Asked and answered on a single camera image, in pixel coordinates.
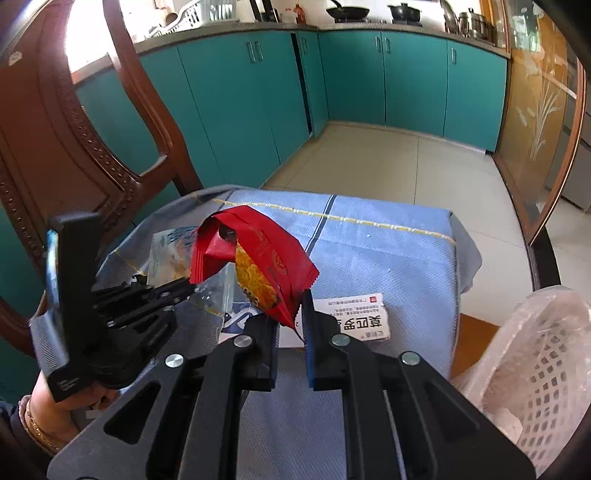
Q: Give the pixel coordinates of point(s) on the grey kitchen countertop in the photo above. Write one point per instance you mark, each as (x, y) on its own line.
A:
(415, 28)

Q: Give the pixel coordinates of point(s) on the brown wooden chair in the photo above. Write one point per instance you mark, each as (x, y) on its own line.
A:
(60, 138)

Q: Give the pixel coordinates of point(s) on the clear plastic snack packet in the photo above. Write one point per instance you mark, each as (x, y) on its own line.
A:
(171, 258)

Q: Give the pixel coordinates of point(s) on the red snack wrapper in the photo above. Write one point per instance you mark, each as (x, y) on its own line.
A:
(258, 249)

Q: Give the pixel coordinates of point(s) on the black cooking pot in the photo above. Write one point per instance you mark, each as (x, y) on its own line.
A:
(405, 13)

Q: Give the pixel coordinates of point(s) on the blue table cloth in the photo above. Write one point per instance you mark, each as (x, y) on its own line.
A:
(383, 258)

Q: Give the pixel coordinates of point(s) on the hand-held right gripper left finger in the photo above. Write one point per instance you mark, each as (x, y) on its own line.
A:
(263, 355)

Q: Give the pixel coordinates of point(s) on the brown sauce bottle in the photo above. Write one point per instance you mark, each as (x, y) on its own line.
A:
(300, 14)

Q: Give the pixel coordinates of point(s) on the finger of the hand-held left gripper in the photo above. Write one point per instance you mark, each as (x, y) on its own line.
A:
(171, 290)
(138, 318)

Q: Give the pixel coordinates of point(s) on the steel pots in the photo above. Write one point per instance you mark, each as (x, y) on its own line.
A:
(471, 23)

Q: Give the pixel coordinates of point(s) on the person's left forearm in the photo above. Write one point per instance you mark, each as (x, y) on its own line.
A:
(18, 443)

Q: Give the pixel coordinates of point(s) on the black wok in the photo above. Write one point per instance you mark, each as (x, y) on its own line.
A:
(346, 11)

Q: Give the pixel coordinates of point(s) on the glass partition wooden frame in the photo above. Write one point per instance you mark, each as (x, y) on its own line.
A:
(540, 115)

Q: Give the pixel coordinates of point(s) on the teal kitchen cabinets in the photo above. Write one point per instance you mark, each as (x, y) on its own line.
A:
(231, 101)

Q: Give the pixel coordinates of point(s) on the person's left hand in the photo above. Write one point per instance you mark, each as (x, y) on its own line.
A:
(78, 408)

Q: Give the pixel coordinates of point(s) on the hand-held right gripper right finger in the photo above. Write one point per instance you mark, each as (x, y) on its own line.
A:
(310, 341)

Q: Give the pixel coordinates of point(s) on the white printed cardboard box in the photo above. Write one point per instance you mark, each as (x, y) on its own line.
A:
(355, 318)

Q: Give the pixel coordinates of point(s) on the white plastic lattice basket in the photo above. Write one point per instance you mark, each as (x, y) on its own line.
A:
(554, 397)

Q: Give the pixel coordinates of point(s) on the white dish rack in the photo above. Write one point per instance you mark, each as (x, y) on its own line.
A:
(203, 14)

